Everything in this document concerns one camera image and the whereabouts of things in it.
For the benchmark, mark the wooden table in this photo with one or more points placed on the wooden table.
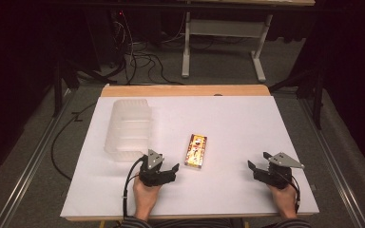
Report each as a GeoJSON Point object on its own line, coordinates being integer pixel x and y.
{"type": "Point", "coordinates": [183, 90]}

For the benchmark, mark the white table mat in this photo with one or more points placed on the white table mat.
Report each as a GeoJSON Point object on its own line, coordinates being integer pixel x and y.
{"type": "Point", "coordinates": [221, 120]}

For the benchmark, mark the metal floor rail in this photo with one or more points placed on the metal floor rail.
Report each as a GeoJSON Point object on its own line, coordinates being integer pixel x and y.
{"type": "Point", "coordinates": [336, 161]}
{"type": "Point", "coordinates": [31, 167]}

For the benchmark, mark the yellow red snack box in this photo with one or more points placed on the yellow red snack box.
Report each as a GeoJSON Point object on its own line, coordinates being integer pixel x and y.
{"type": "Point", "coordinates": [195, 151]}

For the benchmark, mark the person's right hand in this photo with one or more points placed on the person's right hand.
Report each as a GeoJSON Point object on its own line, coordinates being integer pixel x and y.
{"type": "Point", "coordinates": [283, 199]}

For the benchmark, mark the translucent plastic container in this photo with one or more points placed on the translucent plastic container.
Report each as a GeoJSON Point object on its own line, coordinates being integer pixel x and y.
{"type": "Point", "coordinates": [128, 129]}

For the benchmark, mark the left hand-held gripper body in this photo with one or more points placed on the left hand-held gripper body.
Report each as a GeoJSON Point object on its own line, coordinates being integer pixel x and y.
{"type": "Point", "coordinates": [150, 171]}

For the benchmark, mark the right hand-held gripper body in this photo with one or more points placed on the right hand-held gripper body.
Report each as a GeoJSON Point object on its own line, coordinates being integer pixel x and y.
{"type": "Point", "coordinates": [278, 174]}

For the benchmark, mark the black metal stand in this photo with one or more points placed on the black metal stand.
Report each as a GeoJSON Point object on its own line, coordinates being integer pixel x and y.
{"type": "Point", "coordinates": [316, 95]}
{"type": "Point", "coordinates": [58, 82]}

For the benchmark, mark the white metal desk frame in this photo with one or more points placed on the white metal desk frame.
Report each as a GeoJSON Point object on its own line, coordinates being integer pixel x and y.
{"type": "Point", "coordinates": [228, 28]}

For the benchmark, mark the person's left hand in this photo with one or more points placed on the person's left hand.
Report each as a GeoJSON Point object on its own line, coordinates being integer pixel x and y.
{"type": "Point", "coordinates": [145, 198]}

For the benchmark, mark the dark computer tower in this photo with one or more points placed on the dark computer tower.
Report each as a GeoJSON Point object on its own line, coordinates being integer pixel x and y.
{"type": "Point", "coordinates": [107, 38]}

